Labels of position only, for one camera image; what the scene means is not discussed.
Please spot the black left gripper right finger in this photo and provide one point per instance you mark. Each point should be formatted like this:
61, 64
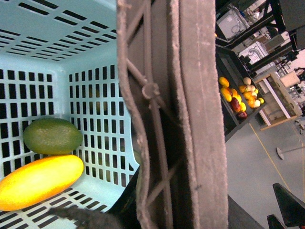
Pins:
292, 210

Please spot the wooden crate furniture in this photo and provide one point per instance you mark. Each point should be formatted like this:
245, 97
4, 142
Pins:
279, 107

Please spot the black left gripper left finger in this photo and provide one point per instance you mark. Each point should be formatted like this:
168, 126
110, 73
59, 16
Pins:
89, 219

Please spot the light blue plastic basket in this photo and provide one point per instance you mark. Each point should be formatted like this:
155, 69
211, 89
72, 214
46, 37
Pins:
58, 58

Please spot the green avocado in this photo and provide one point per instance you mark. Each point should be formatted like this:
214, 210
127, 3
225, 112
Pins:
52, 136

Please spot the yellow mango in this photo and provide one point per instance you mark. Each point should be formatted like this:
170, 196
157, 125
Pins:
38, 181

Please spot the black display tray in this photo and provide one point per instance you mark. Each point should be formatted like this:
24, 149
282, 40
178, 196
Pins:
240, 98

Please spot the black shelf frame post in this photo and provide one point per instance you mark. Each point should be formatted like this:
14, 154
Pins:
263, 34

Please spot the brown basket handle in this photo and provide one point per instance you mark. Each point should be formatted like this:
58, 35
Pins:
169, 81

